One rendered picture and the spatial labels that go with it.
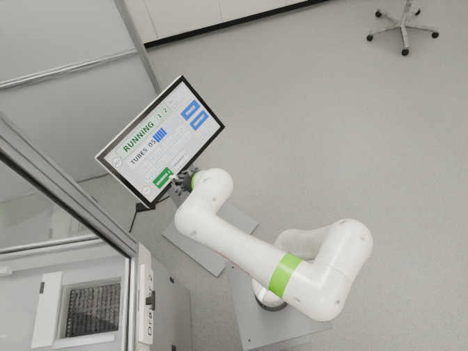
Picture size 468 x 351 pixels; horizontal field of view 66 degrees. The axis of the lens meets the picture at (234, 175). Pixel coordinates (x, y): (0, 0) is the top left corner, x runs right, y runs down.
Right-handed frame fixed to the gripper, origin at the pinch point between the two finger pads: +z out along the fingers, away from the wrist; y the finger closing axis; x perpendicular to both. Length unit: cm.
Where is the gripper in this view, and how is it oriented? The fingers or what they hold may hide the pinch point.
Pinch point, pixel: (175, 179)
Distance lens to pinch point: 146.4
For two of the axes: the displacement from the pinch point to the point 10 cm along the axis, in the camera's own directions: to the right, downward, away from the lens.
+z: -5.1, -0.5, 8.6
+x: 6.1, 6.9, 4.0
